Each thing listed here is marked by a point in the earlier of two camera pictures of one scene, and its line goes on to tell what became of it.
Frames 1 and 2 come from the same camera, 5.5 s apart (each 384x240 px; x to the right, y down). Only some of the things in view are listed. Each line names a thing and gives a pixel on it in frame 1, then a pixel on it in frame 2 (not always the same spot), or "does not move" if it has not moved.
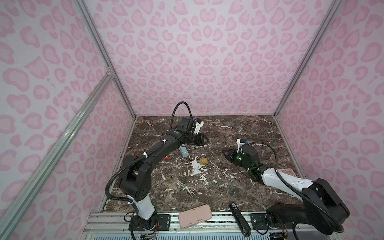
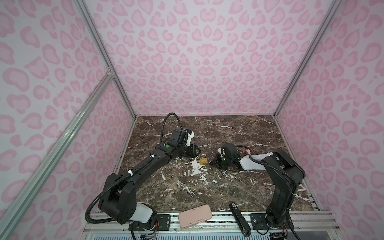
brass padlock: x=203 y=161 does not move
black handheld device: x=240 y=219 does not move
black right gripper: x=231 y=154 -> x=216 y=162
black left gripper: x=201 y=139 -> x=191 y=154
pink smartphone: x=194 y=215 does not move
